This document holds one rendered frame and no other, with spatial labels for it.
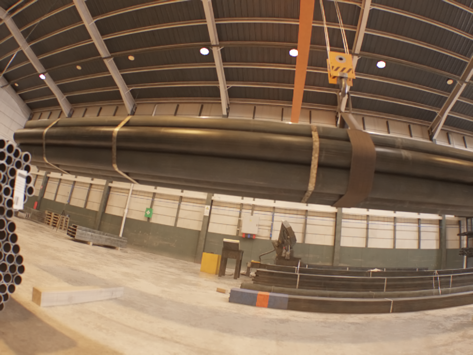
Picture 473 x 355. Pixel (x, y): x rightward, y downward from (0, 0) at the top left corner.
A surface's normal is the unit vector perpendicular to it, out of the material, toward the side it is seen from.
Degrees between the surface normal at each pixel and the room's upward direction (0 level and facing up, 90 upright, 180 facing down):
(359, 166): 120
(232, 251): 90
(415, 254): 90
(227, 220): 90
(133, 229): 90
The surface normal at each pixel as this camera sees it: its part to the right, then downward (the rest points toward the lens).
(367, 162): -0.18, 0.18
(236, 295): -0.16, -0.33
